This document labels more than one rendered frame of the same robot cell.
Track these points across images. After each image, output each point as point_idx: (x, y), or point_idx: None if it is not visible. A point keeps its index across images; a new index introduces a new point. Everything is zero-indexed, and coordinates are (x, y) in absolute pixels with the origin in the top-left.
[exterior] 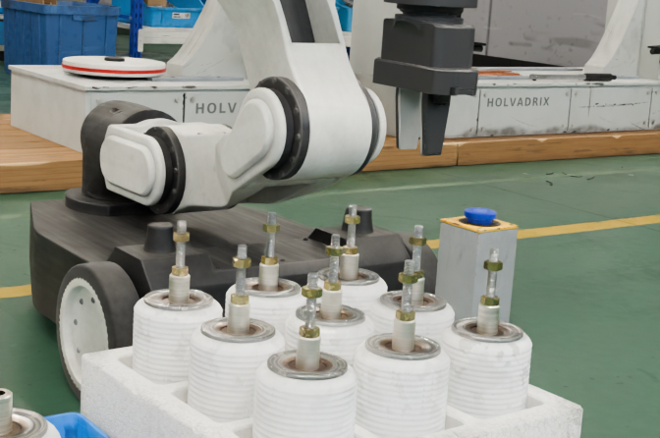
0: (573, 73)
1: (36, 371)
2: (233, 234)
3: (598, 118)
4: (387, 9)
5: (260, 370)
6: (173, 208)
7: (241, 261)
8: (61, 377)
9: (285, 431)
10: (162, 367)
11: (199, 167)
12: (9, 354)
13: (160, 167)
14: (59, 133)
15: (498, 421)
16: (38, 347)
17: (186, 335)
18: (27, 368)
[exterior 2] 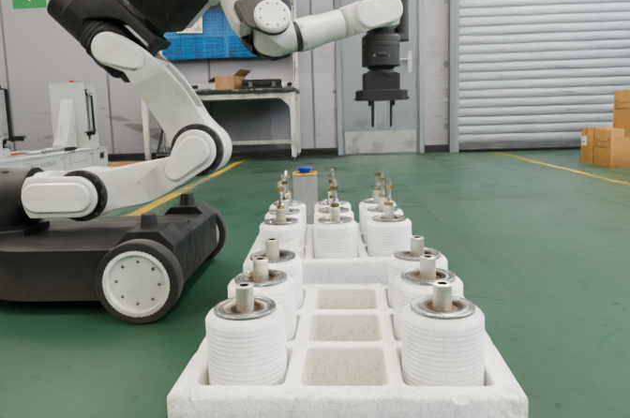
0: (45, 150)
1: (76, 326)
2: (112, 225)
3: (75, 169)
4: None
5: (382, 224)
6: (98, 215)
7: (337, 186)
8: (96, 322)
9: (403, 244)
10: (295, 252)
11: (122, 186)
12: (36, 328)
13: (95, 191)
14: None
15: None
16: (43, 320)
17: (301, 233)
18: (67, 327)
